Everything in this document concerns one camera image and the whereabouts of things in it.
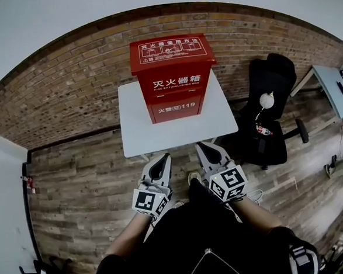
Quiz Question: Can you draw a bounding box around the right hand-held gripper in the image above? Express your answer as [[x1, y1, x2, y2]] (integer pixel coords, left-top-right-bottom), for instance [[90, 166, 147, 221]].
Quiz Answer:
[[195, 138, 250, 205]]

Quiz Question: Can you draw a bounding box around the pair of dark slippers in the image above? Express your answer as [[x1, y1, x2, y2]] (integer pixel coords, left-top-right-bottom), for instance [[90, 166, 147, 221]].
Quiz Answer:
[[323, 154, 339, 179]]

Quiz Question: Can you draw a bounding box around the black office chair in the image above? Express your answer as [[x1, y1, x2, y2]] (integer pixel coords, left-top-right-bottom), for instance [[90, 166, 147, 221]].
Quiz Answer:
[[232, 50, 313, 172]]

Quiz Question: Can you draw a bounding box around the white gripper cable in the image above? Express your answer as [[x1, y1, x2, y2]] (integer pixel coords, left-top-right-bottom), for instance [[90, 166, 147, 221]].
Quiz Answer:
[[244, 188, 264, 207]]

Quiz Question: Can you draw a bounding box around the person's right forearm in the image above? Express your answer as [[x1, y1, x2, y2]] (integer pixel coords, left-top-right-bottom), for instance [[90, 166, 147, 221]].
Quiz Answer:
[[229, 194, 285, 239]]

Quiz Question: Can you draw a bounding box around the white door panel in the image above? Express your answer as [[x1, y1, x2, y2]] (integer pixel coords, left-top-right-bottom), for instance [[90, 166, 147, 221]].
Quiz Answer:
[[0, 122, 43, 274]]

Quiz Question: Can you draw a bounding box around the red label plastic bottle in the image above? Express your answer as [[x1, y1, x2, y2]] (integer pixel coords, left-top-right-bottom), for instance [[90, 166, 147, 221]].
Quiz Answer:
[[255, 122, 275, 137]]

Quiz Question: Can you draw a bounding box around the red fire extinguisher box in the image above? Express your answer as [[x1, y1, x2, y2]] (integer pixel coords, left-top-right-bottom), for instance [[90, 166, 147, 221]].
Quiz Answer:
[[128, 32, 221, 126]]

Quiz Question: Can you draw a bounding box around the small red wall fixture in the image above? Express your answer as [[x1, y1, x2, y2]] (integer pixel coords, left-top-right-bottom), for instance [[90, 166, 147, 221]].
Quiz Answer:
[[25, 176, 37, 196]]

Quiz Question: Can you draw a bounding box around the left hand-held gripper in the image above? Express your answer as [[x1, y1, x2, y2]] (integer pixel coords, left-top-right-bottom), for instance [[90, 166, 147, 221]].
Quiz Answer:
[[128, 153, 176, 219]]

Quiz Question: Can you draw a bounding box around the white square table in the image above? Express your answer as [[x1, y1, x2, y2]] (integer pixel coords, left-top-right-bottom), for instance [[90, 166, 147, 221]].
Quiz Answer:
[[116, 67, 241, 164]]

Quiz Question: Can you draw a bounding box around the person's left forearm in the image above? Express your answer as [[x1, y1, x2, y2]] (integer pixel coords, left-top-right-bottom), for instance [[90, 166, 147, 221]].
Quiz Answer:
[[102, 211, 157, 259]]

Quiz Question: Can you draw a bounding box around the light blue desk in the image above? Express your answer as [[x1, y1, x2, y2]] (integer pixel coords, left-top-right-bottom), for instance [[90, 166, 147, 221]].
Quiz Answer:
[[287, 53, 343, 123]]

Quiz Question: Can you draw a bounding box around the person's right shoe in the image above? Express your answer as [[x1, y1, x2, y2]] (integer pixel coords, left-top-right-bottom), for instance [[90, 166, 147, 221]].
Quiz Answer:
[[186, 171, 202, 186]]

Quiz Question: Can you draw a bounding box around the white round ball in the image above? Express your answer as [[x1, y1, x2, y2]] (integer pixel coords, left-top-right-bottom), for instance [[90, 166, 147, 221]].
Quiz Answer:
[[259, 92, 276, 110]]

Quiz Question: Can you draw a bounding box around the person's black clothing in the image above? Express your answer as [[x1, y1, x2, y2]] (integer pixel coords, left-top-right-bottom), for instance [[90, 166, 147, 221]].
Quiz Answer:
[[75, 170, 323, 274]]

